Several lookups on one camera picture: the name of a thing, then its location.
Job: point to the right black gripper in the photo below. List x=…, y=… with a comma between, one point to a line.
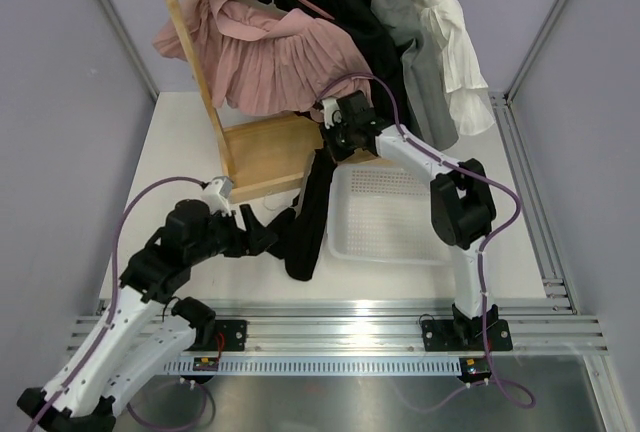
x=328, y=139

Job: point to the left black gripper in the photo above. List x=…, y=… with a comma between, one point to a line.
x=254, y=233

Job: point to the small black skirt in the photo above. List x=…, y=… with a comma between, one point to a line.
x=300, y=227

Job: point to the pink pleated skirt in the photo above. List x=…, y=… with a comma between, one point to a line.
x=261, y=62

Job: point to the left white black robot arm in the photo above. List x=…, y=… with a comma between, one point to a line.
x=145, y=325

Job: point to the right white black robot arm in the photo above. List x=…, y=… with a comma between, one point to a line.
x=462, y=209

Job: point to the grey pleated skirt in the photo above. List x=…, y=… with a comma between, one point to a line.
x=429, y=116

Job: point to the white ruffled skirt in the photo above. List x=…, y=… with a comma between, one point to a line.
x=465, y=89

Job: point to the large black skirt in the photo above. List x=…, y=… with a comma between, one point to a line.
x=372, y=40

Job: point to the white perforated plastic basket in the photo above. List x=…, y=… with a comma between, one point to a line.
x=382, y=214

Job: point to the wooden clothes rack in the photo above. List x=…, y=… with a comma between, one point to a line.
x=262, y=156

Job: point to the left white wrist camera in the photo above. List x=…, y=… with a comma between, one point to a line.
x=216, y=195

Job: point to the aluminium mounting rail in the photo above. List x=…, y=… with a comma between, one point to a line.
x=391, y=327

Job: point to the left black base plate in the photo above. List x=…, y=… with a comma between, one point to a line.
x=229, y=334

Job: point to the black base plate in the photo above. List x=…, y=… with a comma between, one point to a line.
x=445, y=335
x=229, y=334

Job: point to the white slotted cable duct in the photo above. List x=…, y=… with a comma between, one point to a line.
x=349, y=366

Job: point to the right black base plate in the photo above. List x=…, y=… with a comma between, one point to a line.
x=445, y=335

